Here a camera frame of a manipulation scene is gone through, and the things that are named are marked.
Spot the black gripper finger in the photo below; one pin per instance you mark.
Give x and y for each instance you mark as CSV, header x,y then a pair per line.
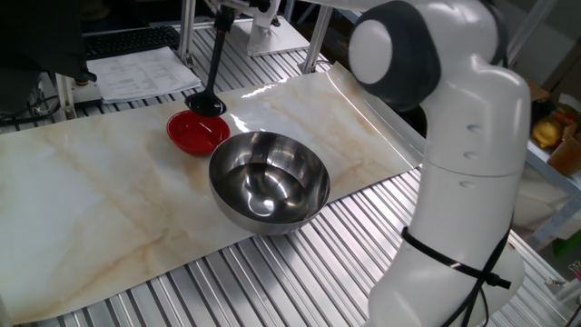
x,y
218,11
233,10

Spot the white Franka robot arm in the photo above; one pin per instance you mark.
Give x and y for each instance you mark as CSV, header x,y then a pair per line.
x,y
454,181

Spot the red plastic bowl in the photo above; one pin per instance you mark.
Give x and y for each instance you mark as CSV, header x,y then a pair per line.
x,y
195,136

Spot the stainless steel bowl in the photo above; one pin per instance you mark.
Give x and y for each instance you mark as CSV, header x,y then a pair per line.
x,y
272,191

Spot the black keyboard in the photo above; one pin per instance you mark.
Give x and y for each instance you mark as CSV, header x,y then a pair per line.
x,y
131,42

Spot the stack of printed papers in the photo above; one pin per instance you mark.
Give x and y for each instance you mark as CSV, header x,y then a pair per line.
x,y
140,75

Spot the marble pattern table mat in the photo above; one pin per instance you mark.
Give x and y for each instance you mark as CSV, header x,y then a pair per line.
x,y
91,191

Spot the yellow toy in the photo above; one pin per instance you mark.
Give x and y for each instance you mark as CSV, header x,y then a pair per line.
x,y
547,132

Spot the brown box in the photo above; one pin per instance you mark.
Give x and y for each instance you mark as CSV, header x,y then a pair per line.
x,y
567,156

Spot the green block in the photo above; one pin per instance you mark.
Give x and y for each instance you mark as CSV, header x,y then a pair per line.
x,y
569,243

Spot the binder clip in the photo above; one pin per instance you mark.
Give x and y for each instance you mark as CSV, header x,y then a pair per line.
x,y
575,270

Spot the tall aluminium post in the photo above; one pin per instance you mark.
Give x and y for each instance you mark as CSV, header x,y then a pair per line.
x,y
187,32

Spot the white pedestal on plate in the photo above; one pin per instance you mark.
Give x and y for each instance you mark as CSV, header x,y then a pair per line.
x,y
265,34

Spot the leaning aluminium post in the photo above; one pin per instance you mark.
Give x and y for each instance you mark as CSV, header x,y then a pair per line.
x,y
315,45

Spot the short aluminium post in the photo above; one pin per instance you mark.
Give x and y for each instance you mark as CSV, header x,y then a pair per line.
x,y
65,95

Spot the pale shelf frame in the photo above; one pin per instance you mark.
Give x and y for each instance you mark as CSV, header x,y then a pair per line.
x,y
544,160

